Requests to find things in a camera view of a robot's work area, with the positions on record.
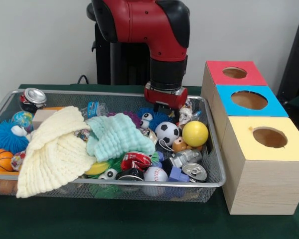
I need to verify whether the green spiky ball with eye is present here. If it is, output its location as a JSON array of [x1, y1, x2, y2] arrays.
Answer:
[[97, 168, 118, 180]]

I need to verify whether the small soccer ball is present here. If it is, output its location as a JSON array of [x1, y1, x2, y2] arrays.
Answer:
[[154, 121, 180, 146]]

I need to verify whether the wooden three-hole box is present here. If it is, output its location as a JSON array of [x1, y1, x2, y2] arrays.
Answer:
[[200, 60, 299, 216]]

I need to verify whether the cream yellow cloth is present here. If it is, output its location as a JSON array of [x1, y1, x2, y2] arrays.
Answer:
[[16, 106, 97, 199]]

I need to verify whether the yellow ball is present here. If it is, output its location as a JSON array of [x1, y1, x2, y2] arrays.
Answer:
[[181, 121, 209, 147]]

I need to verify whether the silver drink can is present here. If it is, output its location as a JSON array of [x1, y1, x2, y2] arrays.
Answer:
[[18, 88, 47, 113]]

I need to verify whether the blue spiky ball with eyes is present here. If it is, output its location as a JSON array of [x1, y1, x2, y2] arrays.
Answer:
[[137, 107, 175, 130], [0, 121, 30, 155]]

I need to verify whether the black upright panel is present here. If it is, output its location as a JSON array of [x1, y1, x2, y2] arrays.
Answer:
[[276, 16, 299, 105]]

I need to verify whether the shallow clear mesh bin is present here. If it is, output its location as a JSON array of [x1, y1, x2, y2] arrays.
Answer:
[[0, 88, 227, 203]]

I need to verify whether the dark green tablecloth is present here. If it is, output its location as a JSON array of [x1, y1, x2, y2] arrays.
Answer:
[[0, 84, 299, 239]]

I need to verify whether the small orange basketball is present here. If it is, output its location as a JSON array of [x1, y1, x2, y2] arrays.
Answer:
[[0, 148, 14, 172]]

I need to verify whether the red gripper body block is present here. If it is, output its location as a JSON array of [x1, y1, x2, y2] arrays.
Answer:
[[144, 83, 189, 110]]

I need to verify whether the yellow green plastic banana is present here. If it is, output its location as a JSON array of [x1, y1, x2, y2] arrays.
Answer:
[[85, 161, 109, 176]]

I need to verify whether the mint green cloth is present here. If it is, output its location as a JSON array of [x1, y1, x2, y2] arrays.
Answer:
[[84, 113, 156, 163]]

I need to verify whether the small baseball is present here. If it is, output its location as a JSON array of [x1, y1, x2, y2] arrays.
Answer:
[[144, 166, 169, 182]]

